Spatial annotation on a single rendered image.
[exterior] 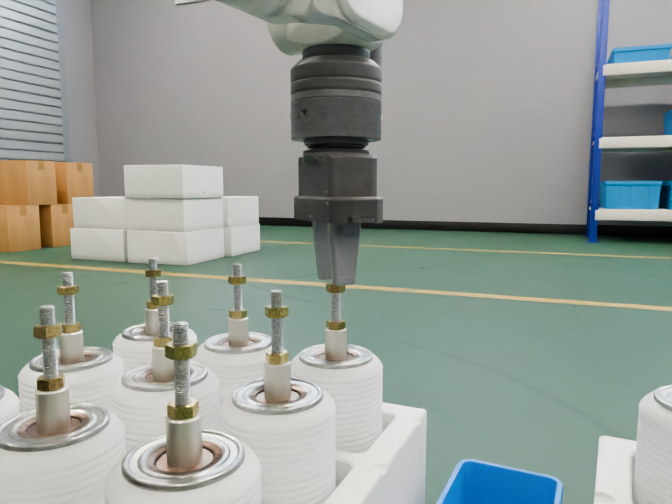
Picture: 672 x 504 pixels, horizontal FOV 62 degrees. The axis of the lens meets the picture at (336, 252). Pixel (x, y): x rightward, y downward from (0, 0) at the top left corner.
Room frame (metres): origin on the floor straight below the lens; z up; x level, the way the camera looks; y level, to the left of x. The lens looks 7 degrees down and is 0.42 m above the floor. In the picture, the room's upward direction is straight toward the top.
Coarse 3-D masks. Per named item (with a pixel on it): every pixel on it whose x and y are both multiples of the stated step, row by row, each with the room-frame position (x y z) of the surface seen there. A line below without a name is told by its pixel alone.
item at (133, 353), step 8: (120, 336) 0.63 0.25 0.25; (192, 336) 0.65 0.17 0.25; (120, 344) 0.61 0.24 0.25; (128, 344) 0.61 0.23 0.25; (136, 344) 0.61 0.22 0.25; (144, 344) 0.61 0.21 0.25; (152, 344) 0.61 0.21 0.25; (120, 352) 0.61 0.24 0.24; (128, 352) 0.60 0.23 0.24; (136, 352) 0.60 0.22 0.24; (144, 352) 0.60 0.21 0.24; (128, 360) 0.60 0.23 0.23; (136, 360) 0.60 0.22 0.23; (144, 360) 0.60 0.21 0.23; (192, 360) 0.64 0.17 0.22; (128, 368) 0.61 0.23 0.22
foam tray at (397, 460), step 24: (384, 408) 0.59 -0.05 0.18; (408, 408) 0.59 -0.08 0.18; (384, 432) 0.53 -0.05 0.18; (408, 432) 0.53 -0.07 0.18; (336, 456) 0.48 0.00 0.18; (360, 456) 0.48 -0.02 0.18; (384, 456) 0.48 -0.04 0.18; (408, 456) 0.53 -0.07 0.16; (336, 480) 0.48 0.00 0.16; (360, 480) 0.44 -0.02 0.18; (384, 480) 0.46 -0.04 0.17; (408, 480) 0.53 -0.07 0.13
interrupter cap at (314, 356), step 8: (320, 344) 0.59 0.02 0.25; (304, 352) 0.56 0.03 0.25; (312, 352) 0.56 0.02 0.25; (320, 352) 0.56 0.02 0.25; (352, 352) 0.56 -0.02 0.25; (360, 352) 0.56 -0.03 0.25; (368, 352) 0.56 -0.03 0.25; (304, 360) 0.53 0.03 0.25; (312, 360) 0.53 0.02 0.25; (320, 360) 0.53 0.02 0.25; (328, 360) 0.54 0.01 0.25; (344, 360) 0.54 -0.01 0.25; (352, 360) 0.53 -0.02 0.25; (360, 360) 0.53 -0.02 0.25; (368, 360) 0.53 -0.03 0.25; (328, 368) 0.52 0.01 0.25; (336, 368) 0.52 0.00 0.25; (344, 368) 0.52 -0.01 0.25
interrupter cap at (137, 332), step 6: (144, 324) 0.68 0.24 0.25; (126, 330) 0.65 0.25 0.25; (132, 330) 0.65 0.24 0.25; (138, 330) 0.65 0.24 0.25; (144, 330) 0.66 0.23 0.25; (126, 336) 0.62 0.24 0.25; (132, 336) 0.62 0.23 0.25; (138, 336) 0.62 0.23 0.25; (144, 336) 0.62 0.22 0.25; (150, 336) 0.62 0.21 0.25
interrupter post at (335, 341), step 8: (328, 336) 0.55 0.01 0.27; (336, 336) 0.54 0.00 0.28; (344, 336) 0.55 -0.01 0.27; (328, 344) 0.55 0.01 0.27; (336, 344) 0.54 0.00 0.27; (344, 344) 0.55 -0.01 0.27; (328, 352) 0.55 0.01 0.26; (336, 352) 0.54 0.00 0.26; (344, 352) 0.55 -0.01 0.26; (336, 360) 0.54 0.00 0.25
